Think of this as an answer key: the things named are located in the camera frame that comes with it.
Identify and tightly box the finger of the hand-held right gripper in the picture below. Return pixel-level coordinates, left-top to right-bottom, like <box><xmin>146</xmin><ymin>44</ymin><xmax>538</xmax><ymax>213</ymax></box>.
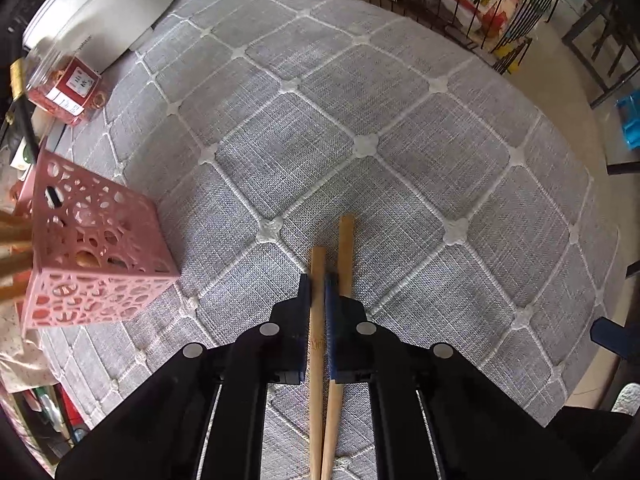
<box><xmin>590</xmin><ymin>317</ymin><xmax>640</xmax><ymax>361</ymax></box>

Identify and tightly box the black metal chair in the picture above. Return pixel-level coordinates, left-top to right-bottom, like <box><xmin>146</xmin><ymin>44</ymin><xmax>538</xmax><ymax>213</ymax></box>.
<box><xmin>560</xmin><ymin>0</ymin><xmax>640</xmax><ymax>111</ymax></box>

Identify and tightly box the dark cloth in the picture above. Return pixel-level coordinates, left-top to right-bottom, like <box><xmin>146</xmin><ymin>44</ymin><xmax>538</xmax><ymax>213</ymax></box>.
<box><xmin>545</xmin><ymin>405</ymin><xmax>640</xmax><ymax>480</ymax></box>

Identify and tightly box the pink perforated utensil holder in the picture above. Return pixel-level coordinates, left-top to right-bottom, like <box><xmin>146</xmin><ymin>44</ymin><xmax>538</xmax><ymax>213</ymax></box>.
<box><xmin>20</xmin><ymin>149</ymin><xmax>181</xmax><ymax>331</ymax></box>

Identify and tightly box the red and white package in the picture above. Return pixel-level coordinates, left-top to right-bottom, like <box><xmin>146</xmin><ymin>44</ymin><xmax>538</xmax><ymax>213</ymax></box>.
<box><xmin>435</xmin><ymin>0</ymin><xmax>506</xmax><ymax>36</ymax></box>

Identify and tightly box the white electric cooking pot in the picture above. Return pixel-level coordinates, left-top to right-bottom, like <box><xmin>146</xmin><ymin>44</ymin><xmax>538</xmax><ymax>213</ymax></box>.
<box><xmin>22</xmin><ymin>0</ymin><xmax>178</xmax><ymax>73</ymax></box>

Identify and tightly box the grey shoe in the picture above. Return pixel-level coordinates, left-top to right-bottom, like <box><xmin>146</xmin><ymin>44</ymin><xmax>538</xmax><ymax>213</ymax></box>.
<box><xmin>612</xmin><ymin>382</ymin><xmax>640</xmax><ymax>416</ymax></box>

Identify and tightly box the blue plastic stool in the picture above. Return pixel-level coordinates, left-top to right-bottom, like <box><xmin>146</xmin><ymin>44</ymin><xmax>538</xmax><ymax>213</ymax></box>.
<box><xmin>615</xmin><ymin>92</ymin><xmax>640</xmax><ymax>151</ymax></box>

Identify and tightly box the floral patterned cloth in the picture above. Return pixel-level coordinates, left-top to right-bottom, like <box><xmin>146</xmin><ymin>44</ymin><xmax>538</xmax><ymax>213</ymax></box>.
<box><xmin>0</xmin><ymin>305</ymin><xmax>58</xmax><ymax>396</ymax></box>

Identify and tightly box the black wire rack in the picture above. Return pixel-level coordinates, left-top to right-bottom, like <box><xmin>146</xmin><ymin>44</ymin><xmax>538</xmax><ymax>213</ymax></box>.
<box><xmin>357</xmin><ymin>0</ymin><xmax>556</xmax><ymax>76</ymax></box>

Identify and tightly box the grey quilted tablecloth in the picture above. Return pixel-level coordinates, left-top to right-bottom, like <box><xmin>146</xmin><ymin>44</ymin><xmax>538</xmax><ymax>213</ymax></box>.
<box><xmin>40</xmin><ymin>0</ymin><xmax>621</xmax><ymax>480</ymax></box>

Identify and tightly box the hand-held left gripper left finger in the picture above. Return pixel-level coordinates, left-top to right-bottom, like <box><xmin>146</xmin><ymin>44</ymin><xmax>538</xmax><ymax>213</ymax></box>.
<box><xmin>55</xmin><ymin>274</ymin><xmax>312</xmax><ymax>480</ymax></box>

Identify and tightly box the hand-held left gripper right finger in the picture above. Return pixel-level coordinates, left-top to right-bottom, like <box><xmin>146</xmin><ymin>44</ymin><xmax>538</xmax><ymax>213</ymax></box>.
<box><xmin>325</xmin><ymin>273</ymin><xmax>596</xmax><ymax>480</ymax></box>

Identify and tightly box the red box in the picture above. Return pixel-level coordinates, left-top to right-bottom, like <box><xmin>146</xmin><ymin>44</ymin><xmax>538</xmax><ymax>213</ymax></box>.
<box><xmin>52</xmin><ymin>385</ymin><xmax>88</xmax><ymax>441</ymax></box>

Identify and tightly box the clear jar with red label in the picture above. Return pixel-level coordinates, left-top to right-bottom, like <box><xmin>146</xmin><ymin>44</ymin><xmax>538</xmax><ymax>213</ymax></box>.
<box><xmin>22</xmin><ymin>55</ymin><xmax>103</xmax><ymax>128</ymax></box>

